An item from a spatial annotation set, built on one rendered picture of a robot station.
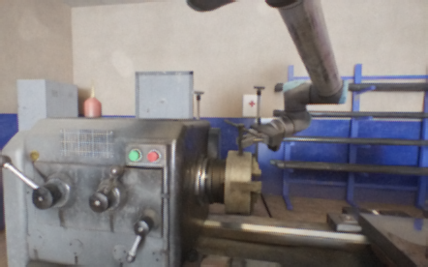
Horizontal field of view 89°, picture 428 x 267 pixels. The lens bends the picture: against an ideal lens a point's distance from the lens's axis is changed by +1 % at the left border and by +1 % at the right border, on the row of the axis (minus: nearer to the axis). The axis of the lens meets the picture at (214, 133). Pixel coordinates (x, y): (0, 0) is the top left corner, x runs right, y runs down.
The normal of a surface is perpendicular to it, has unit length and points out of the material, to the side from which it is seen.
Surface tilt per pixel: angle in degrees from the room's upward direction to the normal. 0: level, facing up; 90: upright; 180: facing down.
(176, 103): 90
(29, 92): 90
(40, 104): 90
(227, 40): 90
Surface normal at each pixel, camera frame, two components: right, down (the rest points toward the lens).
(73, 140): -0.17, 0.07
